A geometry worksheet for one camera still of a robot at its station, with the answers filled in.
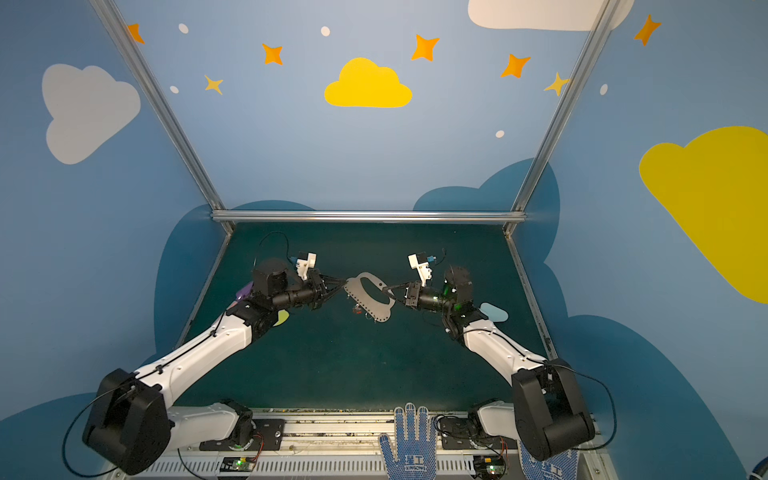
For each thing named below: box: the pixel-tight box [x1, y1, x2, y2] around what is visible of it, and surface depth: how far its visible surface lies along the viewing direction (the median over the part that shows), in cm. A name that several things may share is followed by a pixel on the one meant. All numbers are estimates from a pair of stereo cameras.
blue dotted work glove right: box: [517, 440, 580, 480], surface depth 72 cm
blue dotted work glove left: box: [378, 402, 437, 480], surface depth 75 cm
